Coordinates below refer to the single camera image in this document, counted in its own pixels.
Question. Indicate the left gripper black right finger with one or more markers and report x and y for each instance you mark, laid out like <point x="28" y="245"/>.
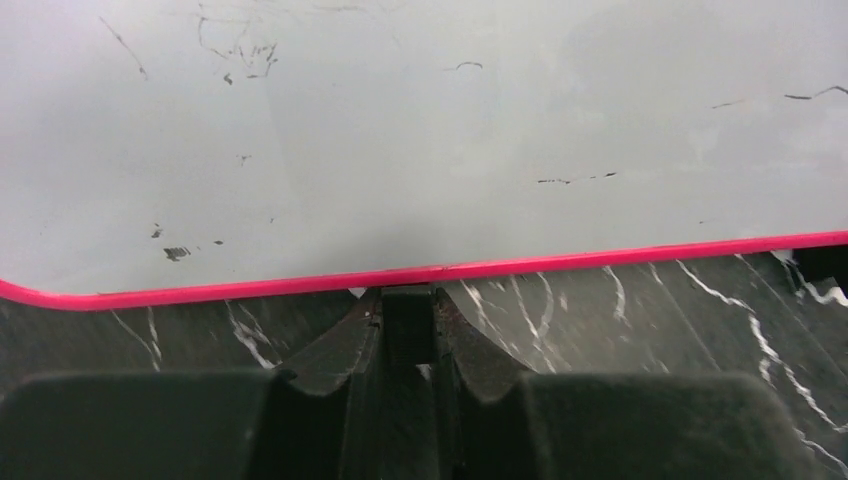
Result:
<point x="497" y="419"/>

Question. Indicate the pink-framed whiteboard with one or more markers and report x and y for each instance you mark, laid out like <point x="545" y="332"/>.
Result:
<point x="160" y="152"/>

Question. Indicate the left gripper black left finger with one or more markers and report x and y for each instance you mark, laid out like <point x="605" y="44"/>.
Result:
<point x="315" y="416"/>

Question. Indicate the black whiteboard stand clip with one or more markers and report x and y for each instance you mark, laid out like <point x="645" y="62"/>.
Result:
<point x="408" y="323"/>
<point x="819" y="263"/>

